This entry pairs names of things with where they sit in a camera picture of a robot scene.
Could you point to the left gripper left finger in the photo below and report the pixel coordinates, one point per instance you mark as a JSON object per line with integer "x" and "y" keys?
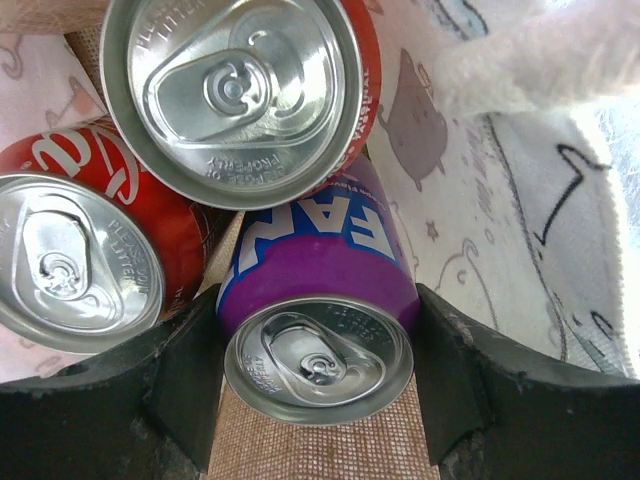
{"x": 145, "y": 409}

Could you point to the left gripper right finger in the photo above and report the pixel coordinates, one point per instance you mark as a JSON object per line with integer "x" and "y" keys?
{"x": 493, "y": 408}

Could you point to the red cola can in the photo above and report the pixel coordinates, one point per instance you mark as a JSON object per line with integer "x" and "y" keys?
{"x": 95, "y": 249}
{"x": 242, "y": 105}

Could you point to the purple soda can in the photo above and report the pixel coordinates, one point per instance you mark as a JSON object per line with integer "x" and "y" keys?
{"x": 319, "y": 304}

